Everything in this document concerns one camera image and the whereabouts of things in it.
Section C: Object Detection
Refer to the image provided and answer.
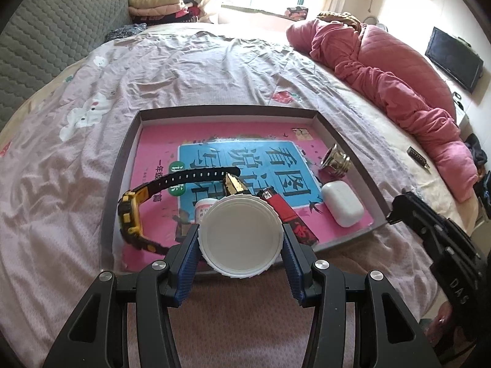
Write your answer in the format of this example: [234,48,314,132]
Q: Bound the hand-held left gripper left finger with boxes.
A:
[42,225,201,368]

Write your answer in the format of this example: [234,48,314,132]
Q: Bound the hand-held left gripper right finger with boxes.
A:
[282,224,438,368]

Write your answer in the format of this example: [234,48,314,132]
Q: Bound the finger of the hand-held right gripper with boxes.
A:
[387,192,442,238]

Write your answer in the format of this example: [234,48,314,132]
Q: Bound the red lighter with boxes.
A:
[258,188,319,247]

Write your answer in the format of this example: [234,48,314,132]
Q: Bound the white medicine bottle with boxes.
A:
[194,198,217,224]

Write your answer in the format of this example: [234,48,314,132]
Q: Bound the white round lid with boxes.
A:
[197,195,285,277]

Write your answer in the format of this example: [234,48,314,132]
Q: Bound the white earbuds case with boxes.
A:
[320,181,365,228]

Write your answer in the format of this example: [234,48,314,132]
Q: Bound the yellow and black wristwatch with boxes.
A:
[117,167,242,255]

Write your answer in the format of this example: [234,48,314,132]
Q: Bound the gold threaded metal fitting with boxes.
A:
[320,144,353,178]

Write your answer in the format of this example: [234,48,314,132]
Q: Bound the black faceted bottle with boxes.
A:
[222,172,254,197]

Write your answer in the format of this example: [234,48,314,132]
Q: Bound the grey cardboard box tray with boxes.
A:
[100,105,389,274]

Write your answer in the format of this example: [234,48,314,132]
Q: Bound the person's right hand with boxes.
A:
[420,301,459,347]

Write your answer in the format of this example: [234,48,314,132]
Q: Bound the small black flat tool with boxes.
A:
[407,146,430,167]

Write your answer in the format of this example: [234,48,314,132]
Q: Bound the dark clothes pile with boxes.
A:
[464,133,491,200]

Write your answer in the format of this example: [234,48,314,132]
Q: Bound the pink and blue book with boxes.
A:
[121,125,373,273]

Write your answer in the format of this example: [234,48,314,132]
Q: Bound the pink quilt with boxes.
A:
[287,18,480,203]

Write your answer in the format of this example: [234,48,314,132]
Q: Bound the black television screen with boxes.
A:
[425,27,484,93]

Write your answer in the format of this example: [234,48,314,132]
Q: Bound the white desk fan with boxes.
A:
[362,15,387,31]

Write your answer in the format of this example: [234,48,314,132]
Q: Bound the brown knitted cloth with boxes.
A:
[316,11,365,31]

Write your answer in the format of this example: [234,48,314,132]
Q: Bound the dark floral cloth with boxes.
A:
[105,23,148,41]

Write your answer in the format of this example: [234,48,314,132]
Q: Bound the stack of folded clothes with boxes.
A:
[128,0,202,27]

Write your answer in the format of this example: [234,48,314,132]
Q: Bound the grey quilted headboard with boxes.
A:
[0,0,133,131]

